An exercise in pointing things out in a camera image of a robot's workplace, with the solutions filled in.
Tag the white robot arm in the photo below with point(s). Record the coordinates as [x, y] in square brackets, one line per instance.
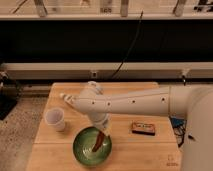
[193, 102]

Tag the brown rectangular box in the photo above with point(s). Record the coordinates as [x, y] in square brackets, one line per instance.
[143, 128]

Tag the black equipment at left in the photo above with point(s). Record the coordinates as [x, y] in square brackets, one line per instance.
[7, 103]

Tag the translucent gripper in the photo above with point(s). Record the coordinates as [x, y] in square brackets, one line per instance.
[103, 127]

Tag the white plastic cup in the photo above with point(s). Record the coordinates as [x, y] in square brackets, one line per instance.
[54, 118]

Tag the white tube with label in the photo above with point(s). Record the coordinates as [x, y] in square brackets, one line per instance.
[68, 98]

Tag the white wall outlet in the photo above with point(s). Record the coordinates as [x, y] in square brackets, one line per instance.
[94, 74]

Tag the blue connector box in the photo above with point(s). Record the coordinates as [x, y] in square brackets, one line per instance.
[175, 122]

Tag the green ceramic bowl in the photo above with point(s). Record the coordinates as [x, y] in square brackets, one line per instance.
[83, 145]

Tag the red chili pepper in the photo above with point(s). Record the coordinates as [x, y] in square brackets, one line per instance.
[99, 141]

